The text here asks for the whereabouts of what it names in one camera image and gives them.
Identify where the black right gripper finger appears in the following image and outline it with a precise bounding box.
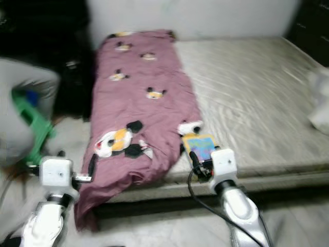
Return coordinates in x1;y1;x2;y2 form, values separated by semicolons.
187;150;202;173

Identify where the blue yellow children's book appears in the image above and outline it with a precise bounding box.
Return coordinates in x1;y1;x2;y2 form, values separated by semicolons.
179;132;222;165

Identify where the green plastic stool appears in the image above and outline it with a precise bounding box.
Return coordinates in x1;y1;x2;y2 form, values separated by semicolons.
10;90;58;166

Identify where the purple cartoon mouse blanket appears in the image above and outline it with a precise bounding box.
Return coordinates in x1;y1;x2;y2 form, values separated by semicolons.
73;29;204;233

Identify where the blue plastic item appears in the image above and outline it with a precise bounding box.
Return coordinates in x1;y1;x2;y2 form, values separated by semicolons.
24;91;42;107

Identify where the grey quilted mattress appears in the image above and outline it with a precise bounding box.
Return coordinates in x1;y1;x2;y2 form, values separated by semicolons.
93;31;329;197

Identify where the person in grey clothes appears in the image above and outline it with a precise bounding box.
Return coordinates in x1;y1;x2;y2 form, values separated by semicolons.
0;56;61;168

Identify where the black cabinet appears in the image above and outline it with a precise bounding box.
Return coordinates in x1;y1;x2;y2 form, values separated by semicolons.
0;0;94;122

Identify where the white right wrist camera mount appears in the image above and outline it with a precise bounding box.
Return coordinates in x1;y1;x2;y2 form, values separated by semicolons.
209;148;239;192

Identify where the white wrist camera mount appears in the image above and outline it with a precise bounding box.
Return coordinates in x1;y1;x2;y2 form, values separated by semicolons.
38;156;81;199
209;148;239;192

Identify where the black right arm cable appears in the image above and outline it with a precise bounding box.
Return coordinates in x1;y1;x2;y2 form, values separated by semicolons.
186;169;269;247

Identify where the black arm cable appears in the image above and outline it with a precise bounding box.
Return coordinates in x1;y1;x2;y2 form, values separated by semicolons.
186;169;269;247
5;163;42;243

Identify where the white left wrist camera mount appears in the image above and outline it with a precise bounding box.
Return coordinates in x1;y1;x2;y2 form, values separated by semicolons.
38;156;81;199

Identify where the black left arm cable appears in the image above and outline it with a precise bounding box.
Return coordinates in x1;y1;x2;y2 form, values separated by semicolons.
5;163;42;243

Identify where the dark bed frame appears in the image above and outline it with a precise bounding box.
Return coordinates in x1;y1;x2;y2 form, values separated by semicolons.
82;188;329;219

